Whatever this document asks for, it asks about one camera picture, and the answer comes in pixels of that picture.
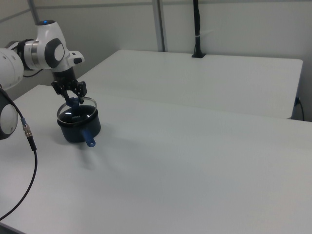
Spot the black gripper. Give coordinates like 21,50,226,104
51,68,88,105

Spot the glass lid with blue knob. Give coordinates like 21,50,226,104
56,96,98,128

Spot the white side table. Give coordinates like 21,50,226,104
77,49,304,120

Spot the black pole with clamp base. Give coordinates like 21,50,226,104
191,0,207,59

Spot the dark saucepan with blue handle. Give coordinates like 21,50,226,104
57,104,102,149

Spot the black cable behind arm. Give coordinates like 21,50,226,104
22,69,50,78

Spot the black cable with blue connector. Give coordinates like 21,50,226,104
0,88,38,221

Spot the grey partition post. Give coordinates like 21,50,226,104
152,0,169,53

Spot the black cable at table side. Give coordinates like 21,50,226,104
295,97,306,121

